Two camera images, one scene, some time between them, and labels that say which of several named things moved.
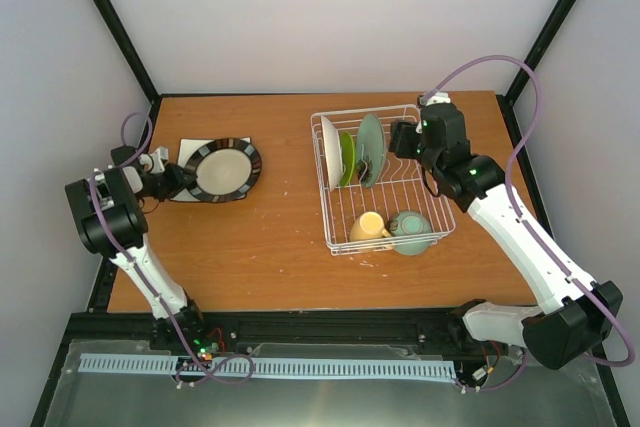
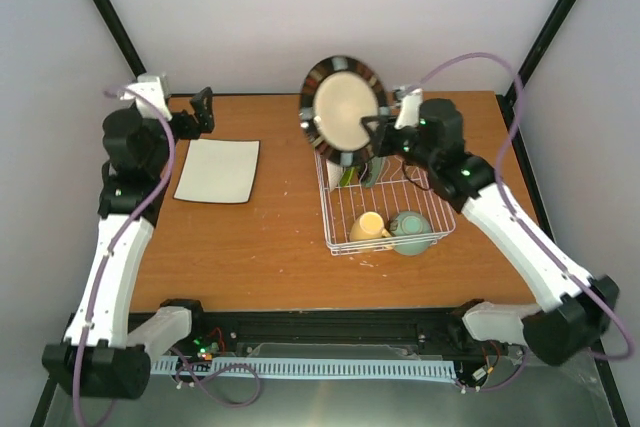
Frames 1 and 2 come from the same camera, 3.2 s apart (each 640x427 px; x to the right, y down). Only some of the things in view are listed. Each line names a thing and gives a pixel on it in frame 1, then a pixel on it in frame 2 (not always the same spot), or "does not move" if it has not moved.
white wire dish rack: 371,200 does not move
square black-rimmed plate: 226,169 does not move
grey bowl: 227,170 -> 337,93
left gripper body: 164,188 -> 191,130
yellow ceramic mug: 369,226 does not move
